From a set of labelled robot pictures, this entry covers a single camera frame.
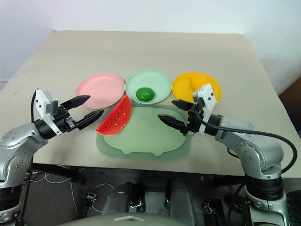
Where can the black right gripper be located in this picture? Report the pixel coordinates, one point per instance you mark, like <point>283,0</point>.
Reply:
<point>195,120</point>

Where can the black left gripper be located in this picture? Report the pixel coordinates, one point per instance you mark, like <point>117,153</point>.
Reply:
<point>64,121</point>

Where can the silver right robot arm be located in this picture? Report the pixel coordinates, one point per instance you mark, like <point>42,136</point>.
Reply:
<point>254,143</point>

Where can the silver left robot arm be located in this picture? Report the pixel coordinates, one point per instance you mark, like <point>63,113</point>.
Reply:
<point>21,141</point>

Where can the yellow plate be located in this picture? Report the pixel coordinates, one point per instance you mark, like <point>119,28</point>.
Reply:
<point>182,87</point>

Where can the pink plate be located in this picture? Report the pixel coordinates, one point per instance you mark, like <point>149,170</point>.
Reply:
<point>101,87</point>

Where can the light green plate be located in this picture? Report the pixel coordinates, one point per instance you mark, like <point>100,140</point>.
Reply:
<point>150,78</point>

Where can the red watermelon slice toy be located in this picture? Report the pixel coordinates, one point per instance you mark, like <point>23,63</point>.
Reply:
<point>116,117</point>

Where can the green round toy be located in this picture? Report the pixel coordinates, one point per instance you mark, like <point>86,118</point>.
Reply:
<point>145,94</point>

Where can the green silicone tray mat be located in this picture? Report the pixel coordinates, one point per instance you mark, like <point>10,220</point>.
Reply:
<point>145,136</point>

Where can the dark grey robot leg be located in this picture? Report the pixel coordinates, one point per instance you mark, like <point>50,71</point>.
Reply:
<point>183,197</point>
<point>124,197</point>

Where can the grey robot torso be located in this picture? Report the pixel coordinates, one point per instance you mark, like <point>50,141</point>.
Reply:
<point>145,220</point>

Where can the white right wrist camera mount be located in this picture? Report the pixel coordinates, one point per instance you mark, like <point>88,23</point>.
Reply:
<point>208,97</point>

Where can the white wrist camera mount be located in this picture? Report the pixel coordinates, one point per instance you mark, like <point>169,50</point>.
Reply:
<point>208,97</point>
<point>42,100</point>

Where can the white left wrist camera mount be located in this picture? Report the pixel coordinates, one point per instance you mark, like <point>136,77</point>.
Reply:
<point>42,100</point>

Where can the black table frame bar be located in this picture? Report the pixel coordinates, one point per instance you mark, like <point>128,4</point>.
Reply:
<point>63,173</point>

